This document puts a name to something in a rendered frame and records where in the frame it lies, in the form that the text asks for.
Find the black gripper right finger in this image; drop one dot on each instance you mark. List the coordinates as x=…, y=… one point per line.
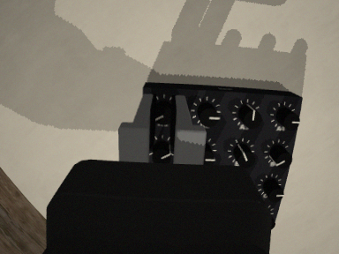
x=190, y=140

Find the black knob box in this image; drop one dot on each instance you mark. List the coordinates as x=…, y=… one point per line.
x=244, y=125

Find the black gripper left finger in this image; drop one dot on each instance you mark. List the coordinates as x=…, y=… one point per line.
x=136, y=139

